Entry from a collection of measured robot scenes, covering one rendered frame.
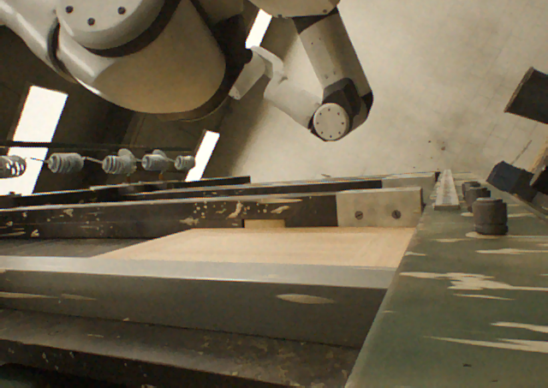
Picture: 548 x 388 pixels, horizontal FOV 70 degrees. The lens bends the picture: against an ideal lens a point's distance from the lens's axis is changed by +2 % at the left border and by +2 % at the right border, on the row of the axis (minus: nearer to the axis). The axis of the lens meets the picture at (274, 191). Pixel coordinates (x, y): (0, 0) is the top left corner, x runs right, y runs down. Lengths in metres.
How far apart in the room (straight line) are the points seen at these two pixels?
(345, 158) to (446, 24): 2.20
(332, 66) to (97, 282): 0.60
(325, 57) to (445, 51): 5.25
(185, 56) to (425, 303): 0.22
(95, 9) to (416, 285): 0.25
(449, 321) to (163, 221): 0.67
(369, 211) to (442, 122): 5.22
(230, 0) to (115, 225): 0.62
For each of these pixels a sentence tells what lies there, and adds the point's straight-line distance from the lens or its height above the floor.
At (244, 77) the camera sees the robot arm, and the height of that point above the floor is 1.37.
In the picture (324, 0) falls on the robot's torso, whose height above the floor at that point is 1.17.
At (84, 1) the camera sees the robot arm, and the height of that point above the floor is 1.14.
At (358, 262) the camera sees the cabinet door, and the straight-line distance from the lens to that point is 0.40.
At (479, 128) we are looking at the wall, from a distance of 5.82.
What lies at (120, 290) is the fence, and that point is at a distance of 0.36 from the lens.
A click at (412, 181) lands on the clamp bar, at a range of 1.08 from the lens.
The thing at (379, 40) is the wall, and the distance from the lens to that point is 6.15.
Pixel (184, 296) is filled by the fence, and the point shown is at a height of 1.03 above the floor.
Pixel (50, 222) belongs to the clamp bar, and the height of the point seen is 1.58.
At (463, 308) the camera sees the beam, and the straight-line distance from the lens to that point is 0.19.
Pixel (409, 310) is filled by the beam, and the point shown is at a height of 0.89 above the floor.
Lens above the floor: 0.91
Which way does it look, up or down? 19 degrees up
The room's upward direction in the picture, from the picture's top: 60 degrees counter-clockwise
